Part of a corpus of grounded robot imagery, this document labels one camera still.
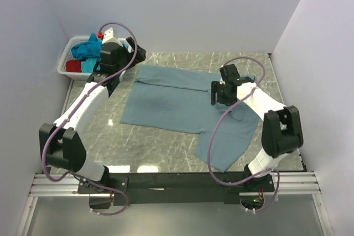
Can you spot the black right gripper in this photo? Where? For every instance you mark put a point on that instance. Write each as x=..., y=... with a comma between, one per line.
x=215, y=88

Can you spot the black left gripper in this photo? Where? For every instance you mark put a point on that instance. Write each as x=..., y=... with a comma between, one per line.
x=140, y=56

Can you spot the grey-blue t shirt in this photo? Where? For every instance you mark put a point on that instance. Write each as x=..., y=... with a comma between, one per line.
x=179, y=100

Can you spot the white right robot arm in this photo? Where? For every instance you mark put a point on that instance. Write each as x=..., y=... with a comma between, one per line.
x=281, y=132

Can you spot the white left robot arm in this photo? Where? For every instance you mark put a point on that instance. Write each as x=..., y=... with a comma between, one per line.
x=60, y=142

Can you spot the bright blue t shirt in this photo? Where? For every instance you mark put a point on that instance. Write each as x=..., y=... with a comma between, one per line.
x=90, y=49

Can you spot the light blue t shirt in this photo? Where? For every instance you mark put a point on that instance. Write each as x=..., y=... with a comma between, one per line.
x=88, y=65

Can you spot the red garment in basket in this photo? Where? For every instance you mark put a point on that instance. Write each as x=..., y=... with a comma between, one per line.
x=73, y=66

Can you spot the white plastic laundry basket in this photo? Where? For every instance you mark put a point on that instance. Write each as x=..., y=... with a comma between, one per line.
x=67, y=56

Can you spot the black base crossbar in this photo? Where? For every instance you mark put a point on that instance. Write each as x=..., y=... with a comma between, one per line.
x=185, y=187

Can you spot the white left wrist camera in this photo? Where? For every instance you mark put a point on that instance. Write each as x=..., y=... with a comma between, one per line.
x=109, y=36

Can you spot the aluminium rail frame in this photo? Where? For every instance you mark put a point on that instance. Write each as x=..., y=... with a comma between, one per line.
x=290, y=183

